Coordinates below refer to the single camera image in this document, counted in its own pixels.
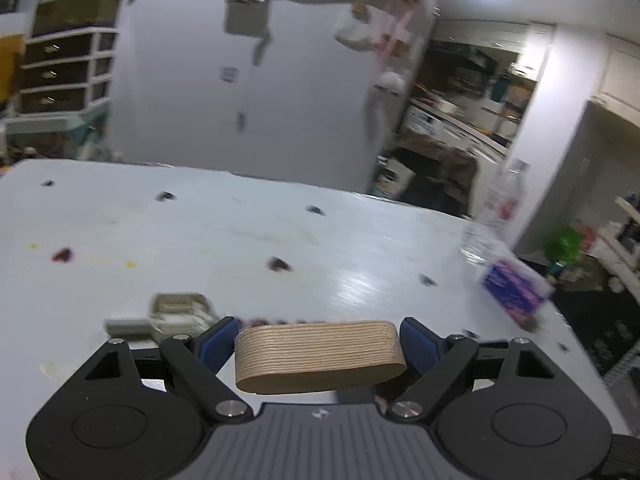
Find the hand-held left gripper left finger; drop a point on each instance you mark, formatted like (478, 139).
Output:
(220, 346)

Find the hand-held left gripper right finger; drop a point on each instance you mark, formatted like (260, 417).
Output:
(417, 346)

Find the white hanging bag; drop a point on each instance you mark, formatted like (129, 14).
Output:
(356, 30)

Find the purple tissue pack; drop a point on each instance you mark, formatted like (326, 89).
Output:
(515, 290)

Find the small beige open case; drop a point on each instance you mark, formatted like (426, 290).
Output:
(182, 312)

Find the clear plastic water bottle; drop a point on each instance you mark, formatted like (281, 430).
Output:
(497, 210)

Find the small grey block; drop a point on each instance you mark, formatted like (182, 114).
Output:
(127, 327)

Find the wall socket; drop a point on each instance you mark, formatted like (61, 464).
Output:
(230, 74)

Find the green bag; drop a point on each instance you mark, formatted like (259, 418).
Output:
(565, 247)

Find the oval wooden block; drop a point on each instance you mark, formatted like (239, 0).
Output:
(320, 357)

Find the glass tank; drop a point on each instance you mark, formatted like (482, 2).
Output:
(75, 10)

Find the brown jacket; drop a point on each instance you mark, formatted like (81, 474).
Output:
(445, 170)

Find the white drawer cabinet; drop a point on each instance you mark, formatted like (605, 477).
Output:
(65, 77)

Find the white plush sheep toy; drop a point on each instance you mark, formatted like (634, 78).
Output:
(391, 82)

